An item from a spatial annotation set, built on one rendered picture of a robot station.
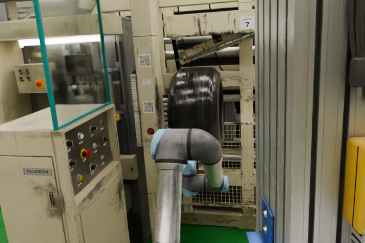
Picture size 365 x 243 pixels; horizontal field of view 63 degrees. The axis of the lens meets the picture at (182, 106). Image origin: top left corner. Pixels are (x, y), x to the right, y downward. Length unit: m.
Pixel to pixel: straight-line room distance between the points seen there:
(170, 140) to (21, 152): 0.76
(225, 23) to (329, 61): 1.57
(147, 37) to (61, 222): 1.09
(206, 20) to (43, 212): 1.44
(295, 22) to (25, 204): 1.46
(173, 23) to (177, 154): 1.19
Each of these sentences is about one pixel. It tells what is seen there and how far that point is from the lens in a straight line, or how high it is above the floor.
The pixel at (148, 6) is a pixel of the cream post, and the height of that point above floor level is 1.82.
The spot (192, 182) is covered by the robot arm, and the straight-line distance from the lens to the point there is 1.42.
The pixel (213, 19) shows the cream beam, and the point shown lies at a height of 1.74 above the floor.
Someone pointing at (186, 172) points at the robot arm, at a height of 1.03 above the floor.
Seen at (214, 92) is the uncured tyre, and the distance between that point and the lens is 1.67.
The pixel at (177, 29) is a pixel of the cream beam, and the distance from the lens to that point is 2.06.
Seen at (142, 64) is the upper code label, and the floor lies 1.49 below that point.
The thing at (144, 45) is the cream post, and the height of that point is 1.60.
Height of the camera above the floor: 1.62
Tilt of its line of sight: 13 degrees down
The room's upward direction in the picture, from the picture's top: 4 degrees counter-clockwise
